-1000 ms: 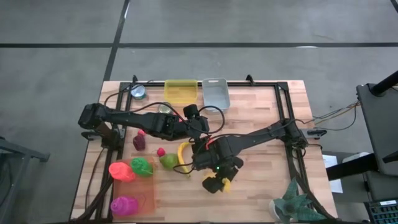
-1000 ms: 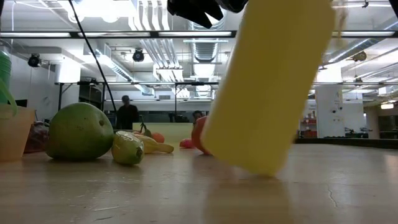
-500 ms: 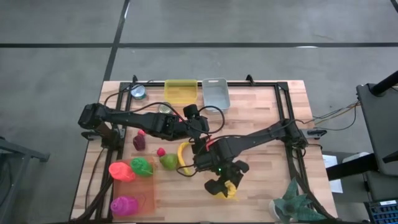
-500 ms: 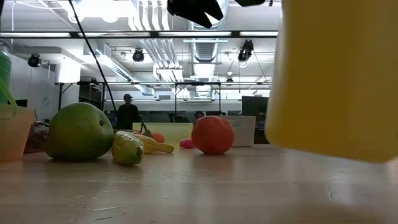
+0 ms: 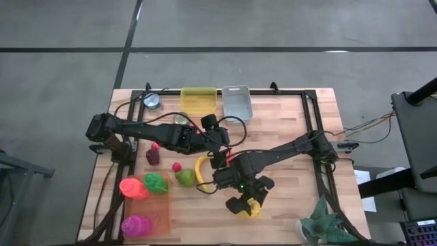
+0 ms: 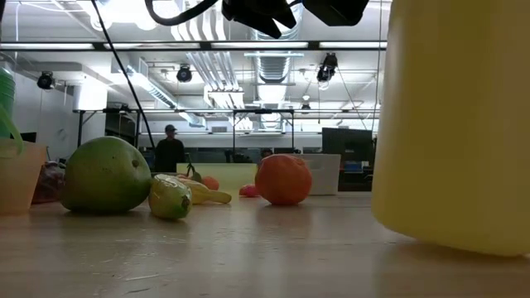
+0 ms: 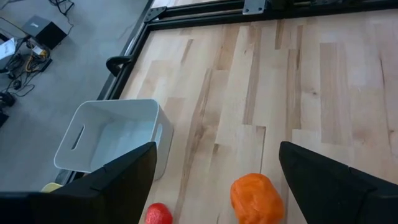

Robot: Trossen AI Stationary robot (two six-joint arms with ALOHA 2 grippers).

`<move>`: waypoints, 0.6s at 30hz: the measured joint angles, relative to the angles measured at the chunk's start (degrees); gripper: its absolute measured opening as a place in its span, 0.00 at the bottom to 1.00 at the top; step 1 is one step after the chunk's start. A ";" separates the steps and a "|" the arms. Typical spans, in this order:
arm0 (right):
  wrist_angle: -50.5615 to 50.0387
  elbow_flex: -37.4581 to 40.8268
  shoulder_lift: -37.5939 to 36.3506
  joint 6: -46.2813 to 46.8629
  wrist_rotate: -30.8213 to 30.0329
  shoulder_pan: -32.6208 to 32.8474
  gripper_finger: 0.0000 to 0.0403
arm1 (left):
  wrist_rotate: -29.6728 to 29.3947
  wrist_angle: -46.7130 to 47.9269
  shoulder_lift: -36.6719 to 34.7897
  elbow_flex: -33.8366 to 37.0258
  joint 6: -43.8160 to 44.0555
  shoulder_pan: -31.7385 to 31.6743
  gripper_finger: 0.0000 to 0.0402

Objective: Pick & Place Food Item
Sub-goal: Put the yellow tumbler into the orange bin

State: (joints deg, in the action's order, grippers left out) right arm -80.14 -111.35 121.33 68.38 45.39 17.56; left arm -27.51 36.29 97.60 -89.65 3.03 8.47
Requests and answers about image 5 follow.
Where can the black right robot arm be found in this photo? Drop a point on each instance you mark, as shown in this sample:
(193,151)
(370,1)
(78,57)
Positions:
(283,152)

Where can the pink plastic squeeze bottle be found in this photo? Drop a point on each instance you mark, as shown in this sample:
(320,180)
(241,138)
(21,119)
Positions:
(136,226)

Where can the dark maroon toy fruit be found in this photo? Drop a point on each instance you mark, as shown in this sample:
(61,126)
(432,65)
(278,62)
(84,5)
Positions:
(152,156)

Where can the orange plastic squeeze bottle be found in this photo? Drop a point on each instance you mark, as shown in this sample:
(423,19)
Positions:
(133,188)

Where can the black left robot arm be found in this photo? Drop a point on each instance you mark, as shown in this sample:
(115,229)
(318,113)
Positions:
(143,131)

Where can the yellow translucent plastic bin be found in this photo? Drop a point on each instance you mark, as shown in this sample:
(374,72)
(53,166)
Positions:
(198,100)

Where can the green artificial potted plant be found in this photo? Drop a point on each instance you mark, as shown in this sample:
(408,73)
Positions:
(322,225)

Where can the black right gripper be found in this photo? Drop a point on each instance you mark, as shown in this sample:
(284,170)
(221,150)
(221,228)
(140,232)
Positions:
(254,189)

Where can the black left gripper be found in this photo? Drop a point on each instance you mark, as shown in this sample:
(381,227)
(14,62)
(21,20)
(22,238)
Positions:
(211,138)

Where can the keyboard with lit keys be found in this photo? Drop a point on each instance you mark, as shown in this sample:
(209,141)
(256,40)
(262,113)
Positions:
(421,232)

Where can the tin can teal label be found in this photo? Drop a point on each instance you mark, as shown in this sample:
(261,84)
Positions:
(152,100)

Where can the small crimson toy berry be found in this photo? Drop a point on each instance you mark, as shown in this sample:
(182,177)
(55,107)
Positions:
(176,166)

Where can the green toy mango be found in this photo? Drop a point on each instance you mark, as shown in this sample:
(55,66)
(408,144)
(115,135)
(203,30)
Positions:
(185,177)

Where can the white paper on floor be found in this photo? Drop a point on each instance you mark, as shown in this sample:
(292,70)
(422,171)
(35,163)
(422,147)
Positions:
(363,177)

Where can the tin can gold lid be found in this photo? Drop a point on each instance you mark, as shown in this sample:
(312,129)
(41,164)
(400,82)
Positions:
(180,118)

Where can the green plastic squeeze bottle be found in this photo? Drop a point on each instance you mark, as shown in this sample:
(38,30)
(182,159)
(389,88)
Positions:
(155,183)

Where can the small red toy fruit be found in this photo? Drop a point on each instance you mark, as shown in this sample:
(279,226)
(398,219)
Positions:
(155,145)

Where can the black aluminium table frame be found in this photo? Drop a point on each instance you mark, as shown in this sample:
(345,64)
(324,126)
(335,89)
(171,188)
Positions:
(170,92)

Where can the grey plastic bin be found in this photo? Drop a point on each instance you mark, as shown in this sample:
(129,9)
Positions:
(237,104)

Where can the yellow plastic squeeze bottle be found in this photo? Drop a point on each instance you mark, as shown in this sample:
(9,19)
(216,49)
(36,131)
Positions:
(253,206)

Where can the grey metal stand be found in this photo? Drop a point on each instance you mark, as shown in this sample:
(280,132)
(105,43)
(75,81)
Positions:
(20,167)

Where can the yellow toy banana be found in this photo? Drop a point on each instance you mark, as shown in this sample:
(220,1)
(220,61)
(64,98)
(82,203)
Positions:
(198,167)

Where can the black equipment cart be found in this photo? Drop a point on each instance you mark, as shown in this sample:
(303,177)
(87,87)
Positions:
(420,136)

